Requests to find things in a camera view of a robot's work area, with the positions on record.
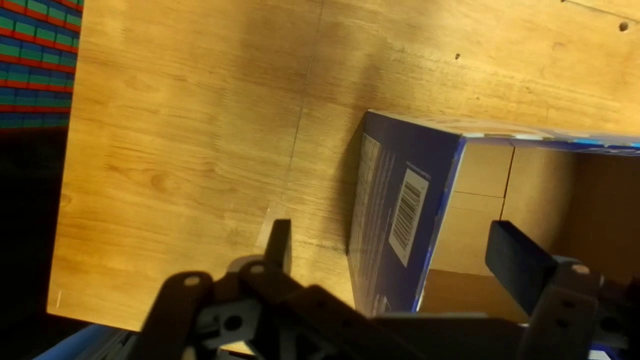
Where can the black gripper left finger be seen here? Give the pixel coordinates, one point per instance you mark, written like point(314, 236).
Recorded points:
point(200, 312)

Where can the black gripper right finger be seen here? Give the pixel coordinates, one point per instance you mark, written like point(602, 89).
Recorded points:
point(566, 312)

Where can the blue snack pack cardboard box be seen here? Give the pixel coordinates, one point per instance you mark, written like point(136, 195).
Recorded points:
point(427, 172)

